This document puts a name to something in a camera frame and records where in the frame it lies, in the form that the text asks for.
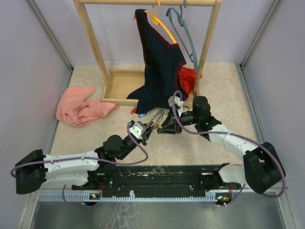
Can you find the blue key tag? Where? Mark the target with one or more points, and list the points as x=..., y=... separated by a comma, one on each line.
x=142, y=115

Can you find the pink cloth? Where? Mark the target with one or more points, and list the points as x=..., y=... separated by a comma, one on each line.
x=75, y=109

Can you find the yellow hanger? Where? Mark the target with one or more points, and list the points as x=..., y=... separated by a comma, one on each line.
x=157, y=21

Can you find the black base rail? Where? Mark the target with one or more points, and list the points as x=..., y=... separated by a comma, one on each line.
x=156, y=181

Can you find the red key tag left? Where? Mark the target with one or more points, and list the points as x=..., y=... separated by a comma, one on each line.
x=133, y=111

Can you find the wooden clothes rack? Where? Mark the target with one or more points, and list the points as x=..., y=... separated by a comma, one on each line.
x=119, y=83

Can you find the red cloth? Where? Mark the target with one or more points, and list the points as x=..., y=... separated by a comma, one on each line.
x=187, y=78

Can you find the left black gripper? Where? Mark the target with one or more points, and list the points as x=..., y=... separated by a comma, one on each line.
x=147, y=133

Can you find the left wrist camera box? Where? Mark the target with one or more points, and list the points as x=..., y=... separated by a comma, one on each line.
x=138, y=129

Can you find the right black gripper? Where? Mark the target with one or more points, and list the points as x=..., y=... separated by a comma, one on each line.
x=170, y=125

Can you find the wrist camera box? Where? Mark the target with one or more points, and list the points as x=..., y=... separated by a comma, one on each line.
x=176, y=101
x=138, y=129

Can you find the dark navy vest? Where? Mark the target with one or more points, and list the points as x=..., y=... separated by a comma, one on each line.
x=163, y=62

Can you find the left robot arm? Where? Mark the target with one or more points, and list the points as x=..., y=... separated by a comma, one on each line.
x=37, y=170

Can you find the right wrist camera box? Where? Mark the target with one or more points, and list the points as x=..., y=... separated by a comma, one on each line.
x=176, y=101

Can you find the yellow key tag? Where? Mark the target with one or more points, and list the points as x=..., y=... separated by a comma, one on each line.
x=157, y=126

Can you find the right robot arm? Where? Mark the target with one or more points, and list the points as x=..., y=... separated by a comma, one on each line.
x=261, y=167

